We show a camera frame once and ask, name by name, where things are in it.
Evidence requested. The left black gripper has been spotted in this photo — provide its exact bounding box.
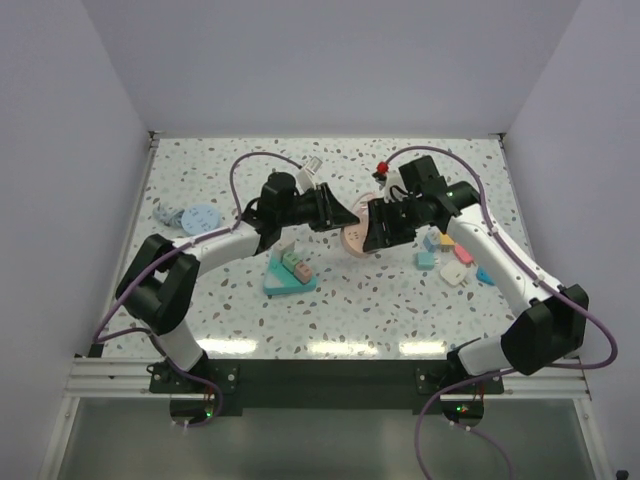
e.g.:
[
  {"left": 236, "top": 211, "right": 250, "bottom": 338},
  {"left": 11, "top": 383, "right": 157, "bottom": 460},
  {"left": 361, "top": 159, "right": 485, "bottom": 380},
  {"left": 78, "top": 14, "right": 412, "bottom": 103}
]
[{"left": 277, "top": 183, "right": 357, "bottom": 232}]

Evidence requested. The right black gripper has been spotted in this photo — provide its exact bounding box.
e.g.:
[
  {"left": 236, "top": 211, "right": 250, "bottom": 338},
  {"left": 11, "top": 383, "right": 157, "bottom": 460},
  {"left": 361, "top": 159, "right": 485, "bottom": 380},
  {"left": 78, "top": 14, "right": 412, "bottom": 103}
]
[{"left": 365, "top": 195, "right": 426, "bottom": 253}]

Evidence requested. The pink round power strip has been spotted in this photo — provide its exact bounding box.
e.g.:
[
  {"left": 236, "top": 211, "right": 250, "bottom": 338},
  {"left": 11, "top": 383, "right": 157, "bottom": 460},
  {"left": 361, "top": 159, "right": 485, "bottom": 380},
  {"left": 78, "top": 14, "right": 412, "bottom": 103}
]
[{"left": 340, "top": 222, "right": 369, "bottom": 258}]

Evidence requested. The blue square plug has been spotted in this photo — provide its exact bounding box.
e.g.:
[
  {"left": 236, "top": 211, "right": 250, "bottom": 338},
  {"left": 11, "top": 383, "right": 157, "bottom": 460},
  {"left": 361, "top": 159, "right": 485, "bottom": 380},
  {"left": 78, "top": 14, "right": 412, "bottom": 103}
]
[{"left": 476, "top": 267, "right": 495, "bottom": 286}]

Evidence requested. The blue round power strip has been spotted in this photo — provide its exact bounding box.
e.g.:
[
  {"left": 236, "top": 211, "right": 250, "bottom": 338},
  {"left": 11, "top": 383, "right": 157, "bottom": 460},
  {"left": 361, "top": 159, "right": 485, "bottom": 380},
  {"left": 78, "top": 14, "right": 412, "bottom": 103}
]
[{"left": 180, "top": 204, "right": 221, "bottom": 236}]

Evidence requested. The blue cord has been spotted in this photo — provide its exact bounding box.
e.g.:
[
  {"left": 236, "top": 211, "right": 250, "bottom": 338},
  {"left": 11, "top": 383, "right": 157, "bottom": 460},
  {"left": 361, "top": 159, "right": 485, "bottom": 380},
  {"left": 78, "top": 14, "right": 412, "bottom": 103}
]
[{"left": 152, "top": 202, "right": 185, "bottom": 229}]

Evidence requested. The yellow plug adapter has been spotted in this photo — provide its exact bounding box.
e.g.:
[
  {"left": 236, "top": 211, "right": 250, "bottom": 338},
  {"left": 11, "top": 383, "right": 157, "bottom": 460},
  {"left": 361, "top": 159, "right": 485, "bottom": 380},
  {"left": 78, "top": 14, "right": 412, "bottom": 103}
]
[{"left": 440, "top": 234, "right": 455, "bottom": 252}]

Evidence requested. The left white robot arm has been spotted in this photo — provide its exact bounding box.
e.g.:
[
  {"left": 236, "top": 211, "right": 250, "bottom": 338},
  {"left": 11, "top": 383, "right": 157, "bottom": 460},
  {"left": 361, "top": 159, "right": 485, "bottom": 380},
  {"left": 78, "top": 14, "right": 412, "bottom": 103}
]
[{"left": 115, "top": 172, "right": 359, "bottom": 392}]

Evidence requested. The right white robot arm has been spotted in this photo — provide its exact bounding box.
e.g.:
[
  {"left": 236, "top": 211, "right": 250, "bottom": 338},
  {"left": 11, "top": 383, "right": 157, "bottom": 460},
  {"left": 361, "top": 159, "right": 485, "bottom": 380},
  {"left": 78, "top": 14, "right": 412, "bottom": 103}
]
[{"left": 363, "top": 156, "right": 589, "bottom": 393}]

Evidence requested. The brownish pink plug adapter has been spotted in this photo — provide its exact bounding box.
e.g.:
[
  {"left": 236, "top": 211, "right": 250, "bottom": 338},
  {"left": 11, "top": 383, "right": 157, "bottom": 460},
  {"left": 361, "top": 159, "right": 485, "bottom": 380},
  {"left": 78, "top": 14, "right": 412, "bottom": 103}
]
[{"left": 293, "top": 262, "right": 313, "bottom": 285}]

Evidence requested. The light green plug adapter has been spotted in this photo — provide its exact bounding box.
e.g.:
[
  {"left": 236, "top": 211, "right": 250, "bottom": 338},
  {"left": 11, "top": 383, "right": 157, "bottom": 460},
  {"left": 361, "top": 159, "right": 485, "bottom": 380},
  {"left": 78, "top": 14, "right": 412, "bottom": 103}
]
[{"left": 281, "top": 252, "right": 301, "bottom": 273}]

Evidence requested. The teal triangular power strip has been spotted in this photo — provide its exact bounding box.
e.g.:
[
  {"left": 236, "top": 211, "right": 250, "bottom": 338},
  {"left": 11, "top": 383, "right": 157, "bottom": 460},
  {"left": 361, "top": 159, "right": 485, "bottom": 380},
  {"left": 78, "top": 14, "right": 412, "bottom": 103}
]
[{"left": 263, "top": 256, "right": 317, "bottom": 296}]

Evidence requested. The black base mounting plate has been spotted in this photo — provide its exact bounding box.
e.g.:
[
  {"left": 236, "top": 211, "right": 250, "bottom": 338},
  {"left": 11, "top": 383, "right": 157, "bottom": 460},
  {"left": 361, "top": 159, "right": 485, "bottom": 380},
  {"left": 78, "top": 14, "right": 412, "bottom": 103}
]
[{"left": 149, "top": 357, "right": 505, "bottom": 417}]

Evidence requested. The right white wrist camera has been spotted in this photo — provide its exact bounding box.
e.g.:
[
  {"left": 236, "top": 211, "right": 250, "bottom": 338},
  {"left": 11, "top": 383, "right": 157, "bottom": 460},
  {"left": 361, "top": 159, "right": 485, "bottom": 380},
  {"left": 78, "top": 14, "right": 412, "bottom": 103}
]
[{"left": 372, "top": 161, "right": 407, "bottom": 202}]

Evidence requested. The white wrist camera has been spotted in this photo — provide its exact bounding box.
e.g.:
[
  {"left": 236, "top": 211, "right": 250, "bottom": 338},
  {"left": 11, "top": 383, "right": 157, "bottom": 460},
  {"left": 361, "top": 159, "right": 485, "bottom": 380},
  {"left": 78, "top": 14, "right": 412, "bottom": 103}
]
[
  {"left": 372, "top": 161, "right": 407, "bottom": 202},
  {"left": 296, "top": 157, "right": 322, "bottom": 192}
]

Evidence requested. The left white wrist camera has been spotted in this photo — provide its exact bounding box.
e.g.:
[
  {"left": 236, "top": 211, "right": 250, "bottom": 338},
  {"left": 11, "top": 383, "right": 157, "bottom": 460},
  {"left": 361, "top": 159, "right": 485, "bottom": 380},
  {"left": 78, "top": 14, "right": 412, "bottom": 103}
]
[{"left": 296, "top": 157, "right": 322, "bottom": 192}]

